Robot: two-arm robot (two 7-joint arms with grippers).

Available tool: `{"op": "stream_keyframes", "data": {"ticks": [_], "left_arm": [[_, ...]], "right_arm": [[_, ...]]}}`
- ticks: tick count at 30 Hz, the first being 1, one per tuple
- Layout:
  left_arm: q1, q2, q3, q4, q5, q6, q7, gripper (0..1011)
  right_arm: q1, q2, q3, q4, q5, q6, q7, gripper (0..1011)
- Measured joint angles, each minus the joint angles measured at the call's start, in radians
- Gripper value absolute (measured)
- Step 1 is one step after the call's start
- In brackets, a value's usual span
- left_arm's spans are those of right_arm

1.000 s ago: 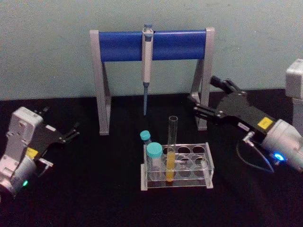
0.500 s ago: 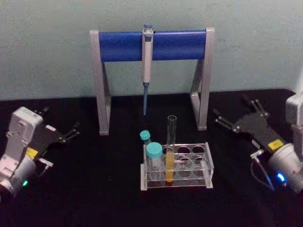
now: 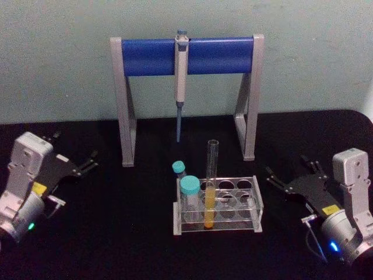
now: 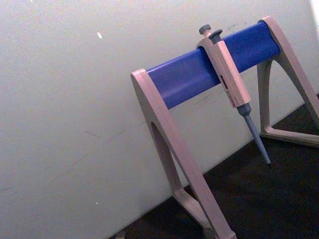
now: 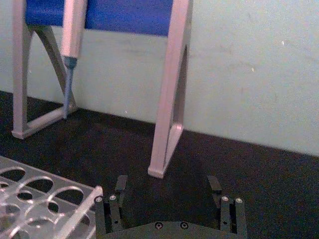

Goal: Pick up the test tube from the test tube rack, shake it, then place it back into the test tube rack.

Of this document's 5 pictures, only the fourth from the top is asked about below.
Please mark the black table cloth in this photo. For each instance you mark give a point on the black table cloth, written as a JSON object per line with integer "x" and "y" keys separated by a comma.
{"x": 261, "y": 194}

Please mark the beige pipette stand blue bar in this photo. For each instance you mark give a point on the beige pipette stand blue bar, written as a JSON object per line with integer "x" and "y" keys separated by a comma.
{"x": 189, "y": 74}

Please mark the beige pipette grey tip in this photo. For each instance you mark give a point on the beige pipette grey tip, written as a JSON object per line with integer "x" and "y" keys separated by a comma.
{"x": 230, "y": 72}

